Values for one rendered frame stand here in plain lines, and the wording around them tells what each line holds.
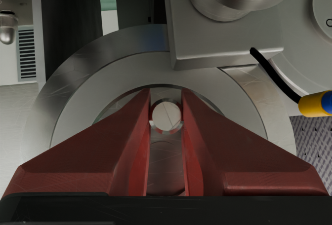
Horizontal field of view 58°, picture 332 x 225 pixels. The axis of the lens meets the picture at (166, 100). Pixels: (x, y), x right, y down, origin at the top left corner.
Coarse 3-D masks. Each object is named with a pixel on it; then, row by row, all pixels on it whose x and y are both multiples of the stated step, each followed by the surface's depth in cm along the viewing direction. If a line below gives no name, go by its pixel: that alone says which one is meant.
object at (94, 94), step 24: (96, 72) 16; (120, 72) 16; (144, 72) 16; (168, 72) 16; (192, 72) 16; (216, 72) 16; (72, 96) 15; (96, 96) 16; (216, 96) 16; (240, 96) 16; (72, 120) 15; (240, 120) 16
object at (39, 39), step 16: (32, 0) 17; (48, 0) 18; (64, 0) 22; (80, 0) 28; (96, 0) 38; (48, 16) 18; (64, 16) 22; (80, 16) 27; (96, 16) 37; (48, 32) 18; (64, 32) 21; (80, 32) 26; (96, 32) 36; (48, 48) 17; (64, 48) 21; (80, 48) 26; (48, 64) 17
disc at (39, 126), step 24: (96, 48) 16; (120, 48) 16; (144, 48) 16; (168, 48) 16; (72, 72) 16; (240, 72) 16; (48, 96) 16; (264, 96) 16; (48, 120) 16; (264, 120) 16; (288, 120) 16; (24, 144) 16; (48, 144) 16; (288, 144) 16
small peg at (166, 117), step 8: (160, 104) 11; (168, 104) 11; (176, 104) 11; (152, 112) 11; (160, 112) 11; (168, 112) 11; (176, 112) 11; (152, 120) 11; (160, 120) 11; (168, 120) 11; (176, 120) 11; (160, 128) 11; (168, 128) 11; (176, 128) 11
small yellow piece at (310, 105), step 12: (252, 48) 13; (264, 60) 13; (276, 84) 13; (288, 96) 12; (300, 96) 12; (312, 96) 11; (324, 96) 10; (300, 108) 12; (312, 108) 11; (324, 108) 10
